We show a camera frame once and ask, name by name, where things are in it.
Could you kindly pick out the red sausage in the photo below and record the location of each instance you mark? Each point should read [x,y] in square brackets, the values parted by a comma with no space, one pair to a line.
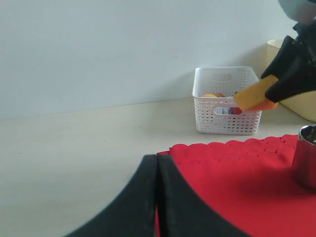
[236,111]

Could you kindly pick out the cream plastic bin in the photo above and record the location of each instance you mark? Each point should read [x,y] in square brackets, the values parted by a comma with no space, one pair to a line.
[304,104]

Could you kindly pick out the yellow cheese wedge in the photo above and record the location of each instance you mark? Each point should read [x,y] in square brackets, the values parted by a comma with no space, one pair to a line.
[253,97]

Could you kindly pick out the white perforated plastic basket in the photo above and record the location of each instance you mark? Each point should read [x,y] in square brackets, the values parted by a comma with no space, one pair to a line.
[228,81]

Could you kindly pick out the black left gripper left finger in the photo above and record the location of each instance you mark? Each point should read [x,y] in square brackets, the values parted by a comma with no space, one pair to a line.
[132,212]

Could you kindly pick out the red scalloped table cloth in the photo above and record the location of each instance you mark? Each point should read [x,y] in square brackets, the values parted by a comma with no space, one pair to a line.
[250,184]

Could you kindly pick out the stainless steel cup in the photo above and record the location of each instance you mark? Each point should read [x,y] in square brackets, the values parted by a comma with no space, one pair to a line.
[304,160]

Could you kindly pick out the blue white milk carton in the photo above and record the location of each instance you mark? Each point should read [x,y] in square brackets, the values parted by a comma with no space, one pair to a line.
[227,111]

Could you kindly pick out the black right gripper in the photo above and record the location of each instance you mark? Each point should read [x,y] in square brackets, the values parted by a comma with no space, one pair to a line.
[294,65]

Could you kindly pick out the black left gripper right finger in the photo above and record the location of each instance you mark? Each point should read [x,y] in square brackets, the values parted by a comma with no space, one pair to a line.
[181,212]

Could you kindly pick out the yellow lemon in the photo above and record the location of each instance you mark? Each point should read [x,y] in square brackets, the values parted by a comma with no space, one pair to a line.
[209,95]

